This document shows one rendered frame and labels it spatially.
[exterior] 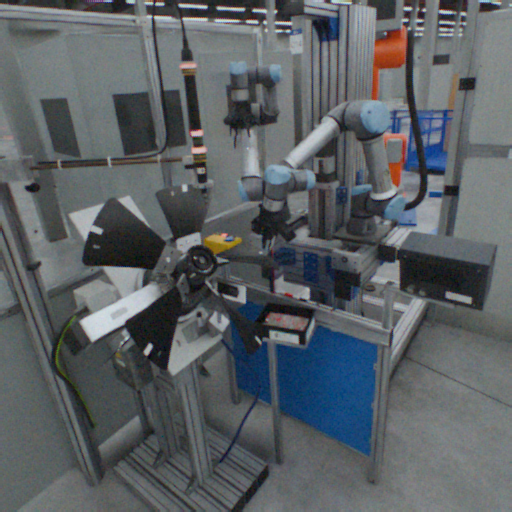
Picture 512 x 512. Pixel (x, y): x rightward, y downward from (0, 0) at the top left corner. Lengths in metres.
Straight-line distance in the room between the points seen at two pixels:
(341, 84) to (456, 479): 1.93
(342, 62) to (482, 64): 0.94
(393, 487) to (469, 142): 1.95
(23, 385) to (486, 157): 2.71
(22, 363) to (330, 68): 1.92
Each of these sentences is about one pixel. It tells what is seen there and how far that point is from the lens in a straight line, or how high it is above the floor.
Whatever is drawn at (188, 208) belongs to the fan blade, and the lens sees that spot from 1.47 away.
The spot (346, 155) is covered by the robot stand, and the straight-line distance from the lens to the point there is 2.09.
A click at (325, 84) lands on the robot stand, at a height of 1.71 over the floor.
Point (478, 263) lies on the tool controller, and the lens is 1.31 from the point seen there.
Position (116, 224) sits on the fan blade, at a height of 1.38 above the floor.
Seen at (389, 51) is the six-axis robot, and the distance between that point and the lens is 5.22.
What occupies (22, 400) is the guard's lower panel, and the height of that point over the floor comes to 0.56.
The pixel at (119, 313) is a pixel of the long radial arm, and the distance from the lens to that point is 1.32.
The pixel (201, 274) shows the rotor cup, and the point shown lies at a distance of 1.28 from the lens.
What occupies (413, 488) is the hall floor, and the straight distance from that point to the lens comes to 2.21.
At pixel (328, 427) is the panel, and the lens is 2.12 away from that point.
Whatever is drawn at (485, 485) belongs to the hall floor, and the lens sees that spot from 2.32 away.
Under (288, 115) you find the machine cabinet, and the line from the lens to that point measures 6.16.
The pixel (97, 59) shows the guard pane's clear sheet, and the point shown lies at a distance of 1.98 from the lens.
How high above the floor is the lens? 1.76
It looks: 24 degrees down
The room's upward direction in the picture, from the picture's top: 4 degrees counter-clockwise
